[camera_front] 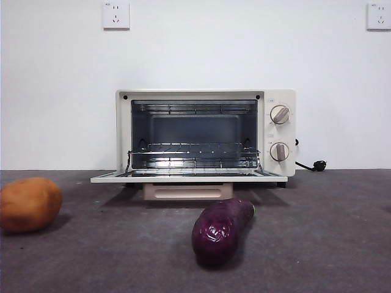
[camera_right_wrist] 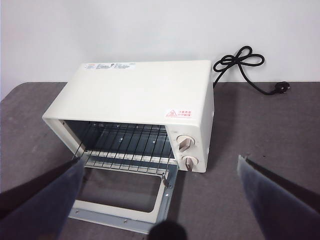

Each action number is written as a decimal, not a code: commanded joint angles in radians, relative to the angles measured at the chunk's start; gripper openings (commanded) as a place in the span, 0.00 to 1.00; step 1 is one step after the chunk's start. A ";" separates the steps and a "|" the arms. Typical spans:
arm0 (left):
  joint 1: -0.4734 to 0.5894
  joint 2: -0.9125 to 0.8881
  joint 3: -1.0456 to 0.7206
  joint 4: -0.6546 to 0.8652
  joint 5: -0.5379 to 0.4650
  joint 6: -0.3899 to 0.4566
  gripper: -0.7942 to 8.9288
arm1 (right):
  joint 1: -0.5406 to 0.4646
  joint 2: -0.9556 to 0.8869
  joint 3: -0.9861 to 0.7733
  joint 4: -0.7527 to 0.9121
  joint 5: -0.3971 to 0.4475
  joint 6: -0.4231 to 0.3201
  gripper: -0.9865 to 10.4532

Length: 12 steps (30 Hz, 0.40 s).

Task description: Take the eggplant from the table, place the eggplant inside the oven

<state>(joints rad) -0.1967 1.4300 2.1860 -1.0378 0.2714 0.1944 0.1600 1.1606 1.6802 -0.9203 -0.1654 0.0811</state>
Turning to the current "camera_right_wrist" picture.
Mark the cream toaster oven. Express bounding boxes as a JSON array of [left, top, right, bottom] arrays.
[[41, 59, 216, 174]]

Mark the metal wire oven rack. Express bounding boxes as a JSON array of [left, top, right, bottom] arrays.
[[72, 121, 176, 176]]

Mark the oven door with glass window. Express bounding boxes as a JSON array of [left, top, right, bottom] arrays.
[[66, 159, 180, 235]]

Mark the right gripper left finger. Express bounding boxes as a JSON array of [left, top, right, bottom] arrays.
[[0, 155, 85, 240]]

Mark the beige oven knob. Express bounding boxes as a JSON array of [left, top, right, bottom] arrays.
[[180, 155, 200, 172], [175, 134, 197, 153]]

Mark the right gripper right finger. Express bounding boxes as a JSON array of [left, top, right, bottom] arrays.
[[237, 154, 320, 240]]

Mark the black power cable with plug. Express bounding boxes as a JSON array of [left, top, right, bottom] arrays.
[[211, 45, 292, 96]]

